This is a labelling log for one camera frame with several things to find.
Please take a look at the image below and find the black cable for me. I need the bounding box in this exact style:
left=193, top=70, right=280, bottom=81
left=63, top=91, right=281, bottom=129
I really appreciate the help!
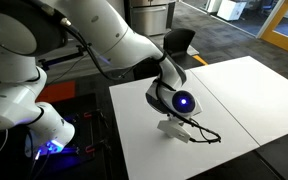
left=27, top=0, right=223, bottom=145

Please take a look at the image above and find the yellow door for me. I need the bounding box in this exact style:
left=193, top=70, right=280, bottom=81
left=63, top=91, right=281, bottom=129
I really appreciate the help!
left=259, top=0, right=288, bottom=56

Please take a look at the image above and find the black robot stand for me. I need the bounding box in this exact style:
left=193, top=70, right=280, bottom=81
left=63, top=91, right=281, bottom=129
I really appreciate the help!
left=0, top=93, right=120, bottom=180

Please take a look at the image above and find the orange floor mat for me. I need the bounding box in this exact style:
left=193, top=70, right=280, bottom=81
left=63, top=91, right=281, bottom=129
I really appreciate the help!
left=35, top=80, right=78, bottom=104

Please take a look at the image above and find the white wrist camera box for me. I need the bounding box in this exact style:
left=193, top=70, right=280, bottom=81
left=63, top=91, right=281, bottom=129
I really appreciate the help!
left=156, top=118, right=193, bottom=144

